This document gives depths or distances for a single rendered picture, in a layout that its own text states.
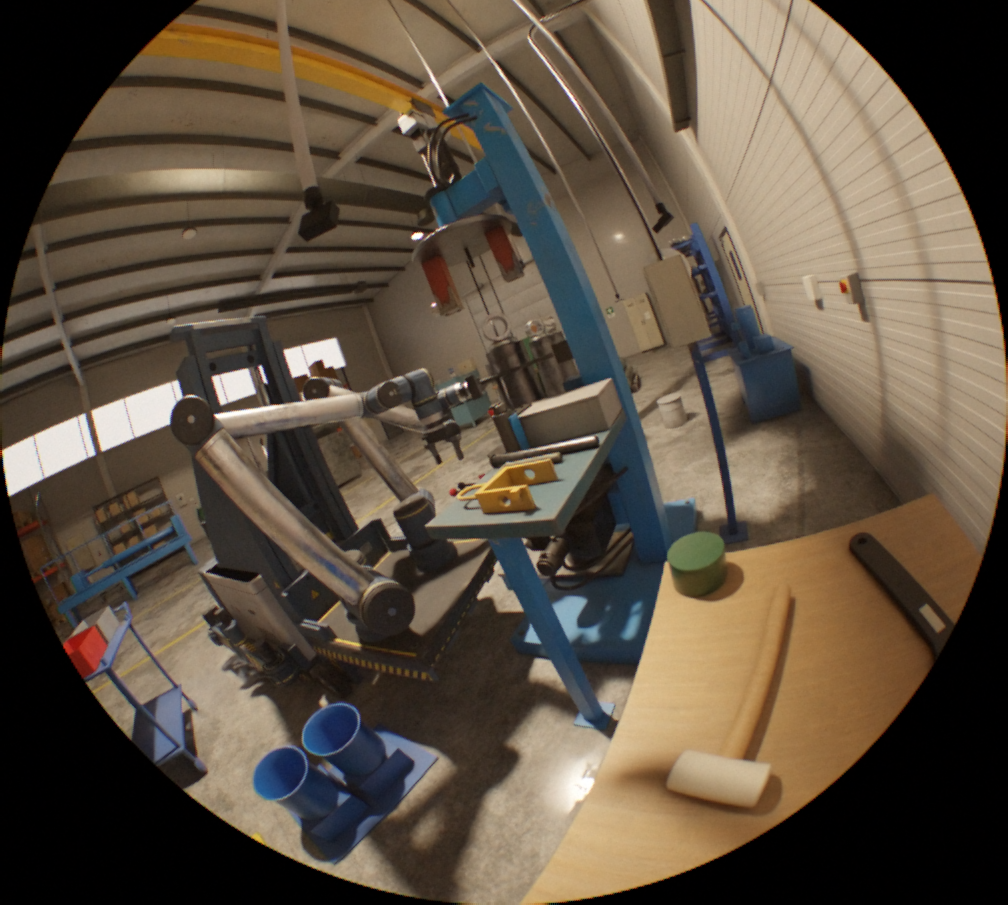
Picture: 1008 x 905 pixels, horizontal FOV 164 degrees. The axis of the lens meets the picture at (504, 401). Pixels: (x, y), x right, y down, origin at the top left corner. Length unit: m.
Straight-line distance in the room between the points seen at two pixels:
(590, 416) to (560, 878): 1.17
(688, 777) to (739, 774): 0.05
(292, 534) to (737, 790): 1.14
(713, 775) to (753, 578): 0.35
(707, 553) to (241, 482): 1.14
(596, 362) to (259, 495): 1.39
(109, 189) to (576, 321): 5.91
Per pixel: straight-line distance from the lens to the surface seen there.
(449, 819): 1.66
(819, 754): 0.49
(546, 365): 3.13
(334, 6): 6.54
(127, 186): 6.04
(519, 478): 0.99
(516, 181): 1.76
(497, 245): 1.88
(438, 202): 2.03
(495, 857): 1.54
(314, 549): 1.18
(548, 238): 1.63
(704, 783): 0.43
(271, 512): 1.14
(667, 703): 0.52
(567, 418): 1.23
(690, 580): 0.61
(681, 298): 1.68
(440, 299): 1.92
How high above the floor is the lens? 1.40
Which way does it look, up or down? 6 degrees down
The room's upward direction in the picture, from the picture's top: 22 degrees counter-clockwise
